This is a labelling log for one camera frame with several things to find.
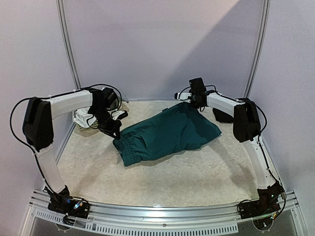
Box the cream perforated plastic basket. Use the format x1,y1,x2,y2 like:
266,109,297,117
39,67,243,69
76,108,127,135

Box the aluminium front rail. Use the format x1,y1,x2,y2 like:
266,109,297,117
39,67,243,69
22,190,308,236

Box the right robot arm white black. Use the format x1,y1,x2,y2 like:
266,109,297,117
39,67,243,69
186,89,283,214

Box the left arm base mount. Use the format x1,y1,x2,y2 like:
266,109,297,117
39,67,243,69
45,187,91,226

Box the white garment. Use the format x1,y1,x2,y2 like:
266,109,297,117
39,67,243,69
72,108,92,128

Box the left aluminium corner post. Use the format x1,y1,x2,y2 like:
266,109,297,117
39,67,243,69
56,0,81,89

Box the right aluminium corner post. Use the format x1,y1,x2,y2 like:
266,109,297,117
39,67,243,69
243,0,271,98

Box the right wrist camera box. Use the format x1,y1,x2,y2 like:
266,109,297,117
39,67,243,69
174,92,192,103

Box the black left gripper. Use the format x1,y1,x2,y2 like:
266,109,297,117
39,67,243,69
90,106,122,140

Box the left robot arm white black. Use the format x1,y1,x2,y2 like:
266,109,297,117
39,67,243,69
22,88,122,194

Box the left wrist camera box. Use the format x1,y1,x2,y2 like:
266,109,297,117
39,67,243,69
111,111,128,120

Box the teal green garment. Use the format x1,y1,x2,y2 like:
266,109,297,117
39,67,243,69
113,102,221,167

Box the aluminium corner post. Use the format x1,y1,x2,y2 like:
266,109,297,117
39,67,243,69
56,0,81,89
243,0,271,98

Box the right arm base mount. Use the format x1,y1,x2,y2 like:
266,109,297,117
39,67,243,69
237,187,287,232

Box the black trousers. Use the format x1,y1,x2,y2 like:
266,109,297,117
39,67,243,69
212,108,234,123

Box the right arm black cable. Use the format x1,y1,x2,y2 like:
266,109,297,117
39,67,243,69
178,85,286,197

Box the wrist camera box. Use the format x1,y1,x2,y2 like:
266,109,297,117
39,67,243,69
111,111,128,120
174,92,192,103

